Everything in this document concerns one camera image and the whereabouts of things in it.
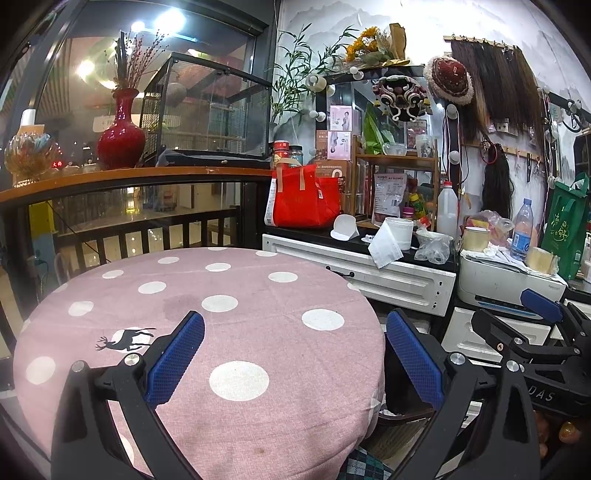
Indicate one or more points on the teal glass jar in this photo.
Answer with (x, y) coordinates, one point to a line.
(296, 155)

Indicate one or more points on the clear plastic bag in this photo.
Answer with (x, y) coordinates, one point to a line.
(434, 249)

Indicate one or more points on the decorative lion mask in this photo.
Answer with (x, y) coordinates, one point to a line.
(401, 97)

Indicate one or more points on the pink orange snack bag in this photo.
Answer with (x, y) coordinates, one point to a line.
(496, 226)

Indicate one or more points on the clear glass cup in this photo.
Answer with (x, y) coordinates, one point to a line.
(425, 145)

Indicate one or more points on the white plastic jug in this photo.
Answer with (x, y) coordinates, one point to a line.
(447, 212)

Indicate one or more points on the white round tub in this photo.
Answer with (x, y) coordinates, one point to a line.
(401, 230)

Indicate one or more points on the brown hair extensions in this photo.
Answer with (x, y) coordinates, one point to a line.
(498, 83)

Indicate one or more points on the wooden shelf rack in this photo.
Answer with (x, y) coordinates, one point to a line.
(397, 161)

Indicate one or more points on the white paper towel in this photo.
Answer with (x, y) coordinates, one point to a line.
(383, 249)

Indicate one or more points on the white labelled food packet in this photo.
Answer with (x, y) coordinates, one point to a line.
(390, 194)

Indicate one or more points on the red round embroidered hat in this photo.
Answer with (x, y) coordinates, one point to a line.
(450, 78)

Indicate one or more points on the green checkered cloth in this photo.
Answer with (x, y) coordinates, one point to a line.
(369, 466)

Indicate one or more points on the dried flower branches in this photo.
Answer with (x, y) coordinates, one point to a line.
(131, 60)

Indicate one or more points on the blue label water bottle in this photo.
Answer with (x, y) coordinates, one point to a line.
(521, 235)

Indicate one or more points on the sunflower bouquet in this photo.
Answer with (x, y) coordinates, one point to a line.
(369, 46)

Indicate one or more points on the white printer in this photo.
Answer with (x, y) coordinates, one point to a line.
(489, 286)

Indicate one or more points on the round table pink polka-dot cloth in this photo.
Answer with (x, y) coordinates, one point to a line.
(258, 295)

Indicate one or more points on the brown cardboard boxes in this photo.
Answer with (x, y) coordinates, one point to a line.
(344, 170)

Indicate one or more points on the pile of papers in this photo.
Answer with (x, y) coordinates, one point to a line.
(498, 261)

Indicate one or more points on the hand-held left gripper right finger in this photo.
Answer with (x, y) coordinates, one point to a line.
(413, 357)

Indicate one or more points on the glass display case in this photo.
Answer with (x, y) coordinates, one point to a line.
(207, 110)

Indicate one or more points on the red lid jar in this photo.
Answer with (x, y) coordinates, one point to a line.
(281, 153)

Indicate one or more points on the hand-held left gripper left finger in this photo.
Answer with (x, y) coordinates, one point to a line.
(178, 357)

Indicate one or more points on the wooden top black railing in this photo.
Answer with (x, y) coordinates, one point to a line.
(138, 177)

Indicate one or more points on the glass candy jar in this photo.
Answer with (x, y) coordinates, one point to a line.
(30, 159)

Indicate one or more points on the white cabinet drawer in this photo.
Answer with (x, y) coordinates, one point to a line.
(466, 332)

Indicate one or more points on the long black hairpiece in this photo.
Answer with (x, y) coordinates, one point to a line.
(497, 189)

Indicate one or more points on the green bamboo plant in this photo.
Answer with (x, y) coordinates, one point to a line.
(295, 74)

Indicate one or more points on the white plastic scoop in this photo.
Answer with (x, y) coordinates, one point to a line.
(345, 228)

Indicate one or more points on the white pink picture box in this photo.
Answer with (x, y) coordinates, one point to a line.
(340, 117)

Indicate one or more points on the clear glass bowl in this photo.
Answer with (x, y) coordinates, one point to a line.
(395, 149)

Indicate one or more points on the green tote bag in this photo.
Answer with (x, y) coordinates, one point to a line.
(568, 230)

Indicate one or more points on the red tote bag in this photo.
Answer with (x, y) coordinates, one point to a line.
(304, 198)

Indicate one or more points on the cream lidded container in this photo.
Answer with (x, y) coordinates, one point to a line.
(475, 239)

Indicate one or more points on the red ceramic vase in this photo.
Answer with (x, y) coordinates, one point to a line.
(121, 143)

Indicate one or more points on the white dresser drawer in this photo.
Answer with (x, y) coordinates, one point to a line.
(369, 281)

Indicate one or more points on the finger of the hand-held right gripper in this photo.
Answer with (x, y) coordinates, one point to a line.
(542, 304)
(503, 337)

